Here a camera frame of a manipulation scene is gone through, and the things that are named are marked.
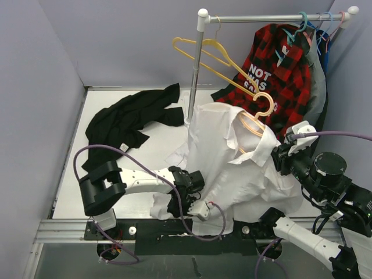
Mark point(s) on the blue garment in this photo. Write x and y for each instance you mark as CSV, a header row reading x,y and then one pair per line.
x,y
322,43

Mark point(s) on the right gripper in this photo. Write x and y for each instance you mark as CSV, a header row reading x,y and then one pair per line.
x,y
280,155

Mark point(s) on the white shirt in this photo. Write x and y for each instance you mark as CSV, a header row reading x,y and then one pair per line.
x,y
237,167

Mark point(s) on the pink hanger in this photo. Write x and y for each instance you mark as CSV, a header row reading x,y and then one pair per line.
x,y
331,36

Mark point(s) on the red black plaid shirt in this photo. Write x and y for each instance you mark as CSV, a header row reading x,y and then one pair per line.
x,y
287,82

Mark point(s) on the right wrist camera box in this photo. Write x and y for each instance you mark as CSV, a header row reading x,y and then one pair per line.
x,y
297,139

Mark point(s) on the beige plastic hanger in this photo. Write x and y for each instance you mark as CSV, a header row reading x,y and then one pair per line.
x,y
255,119

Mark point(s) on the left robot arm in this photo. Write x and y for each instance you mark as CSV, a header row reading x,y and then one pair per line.
x,y
103,187

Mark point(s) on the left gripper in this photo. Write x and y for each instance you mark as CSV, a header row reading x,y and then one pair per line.
x,y
175,212

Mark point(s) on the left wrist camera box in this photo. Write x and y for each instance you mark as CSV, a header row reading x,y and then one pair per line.
x,y
200,210

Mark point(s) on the grey garment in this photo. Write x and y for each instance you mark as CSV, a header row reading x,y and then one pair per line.
x,y
317,76

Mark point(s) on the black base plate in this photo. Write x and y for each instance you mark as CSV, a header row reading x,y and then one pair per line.
x,y
155,237

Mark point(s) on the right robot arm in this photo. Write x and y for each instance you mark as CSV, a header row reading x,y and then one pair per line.
x,y
340,237

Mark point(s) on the teal hanger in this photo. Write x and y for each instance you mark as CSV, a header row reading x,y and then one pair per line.
x,y
291,37

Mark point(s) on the black hanging garment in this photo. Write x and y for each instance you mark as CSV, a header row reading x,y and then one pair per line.
x,y
315,106

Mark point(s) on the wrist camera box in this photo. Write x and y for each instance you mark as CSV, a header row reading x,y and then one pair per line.
x,y
297,139
200,210

